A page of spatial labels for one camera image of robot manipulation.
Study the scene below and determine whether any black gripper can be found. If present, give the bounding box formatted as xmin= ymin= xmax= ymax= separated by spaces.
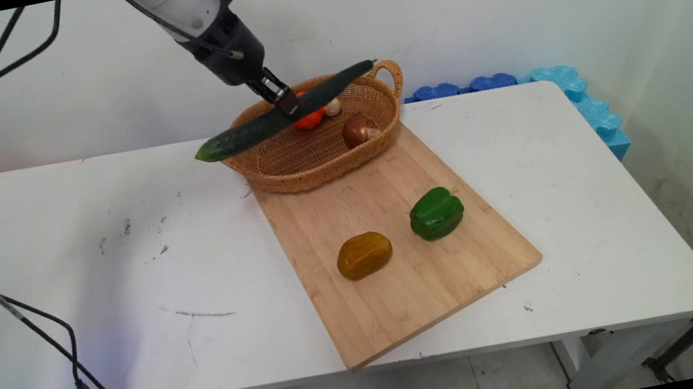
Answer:
xmin=176 ymin=0 xmax=302 ymax=134

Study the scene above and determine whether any long dark green cucumber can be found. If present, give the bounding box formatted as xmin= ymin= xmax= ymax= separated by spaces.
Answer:
xmin=183 ymin=59 xmax=388 ymax=166

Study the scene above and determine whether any orange-red toy tomato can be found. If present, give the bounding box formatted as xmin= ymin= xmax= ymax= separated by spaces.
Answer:
xmin=290 ymin=88 xmax=330 ymax=133

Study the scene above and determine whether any woven wicker basket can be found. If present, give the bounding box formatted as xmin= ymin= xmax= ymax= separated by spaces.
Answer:
xmin=208 ymin=58 xmax=419 ymax=205

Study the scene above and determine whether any brown toy mushroom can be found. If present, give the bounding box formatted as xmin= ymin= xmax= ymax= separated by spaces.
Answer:
xmin=340 ymin=110 xmax=383 ymax=149

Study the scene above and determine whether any yellow-brown toy potato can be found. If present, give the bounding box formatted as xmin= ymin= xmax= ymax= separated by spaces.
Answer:
xmin=333 ymin=228 xmax=398 ymax=283

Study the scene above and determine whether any green toy bell pepper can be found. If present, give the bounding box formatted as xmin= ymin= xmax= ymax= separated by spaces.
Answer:
xmin=406 ymin=183 xmax=469 ymax=245

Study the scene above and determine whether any bamboo cutting board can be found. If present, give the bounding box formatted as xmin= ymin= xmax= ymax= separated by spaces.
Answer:
xmin=242 ymin=103 xmax=557 ymax=383

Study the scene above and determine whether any light blue foam mat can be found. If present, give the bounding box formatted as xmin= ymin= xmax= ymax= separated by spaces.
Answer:
xmin=515 ymin=56 xmax=635 ymax=176

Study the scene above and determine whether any grey table leg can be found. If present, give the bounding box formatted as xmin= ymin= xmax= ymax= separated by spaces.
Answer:
xmin=549 ymin=315 xmax=693 ymax=389

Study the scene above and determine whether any long black cable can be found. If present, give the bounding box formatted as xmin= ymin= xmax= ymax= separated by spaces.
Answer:
xmin=0 ymin=0 xmax=177 ymax=389

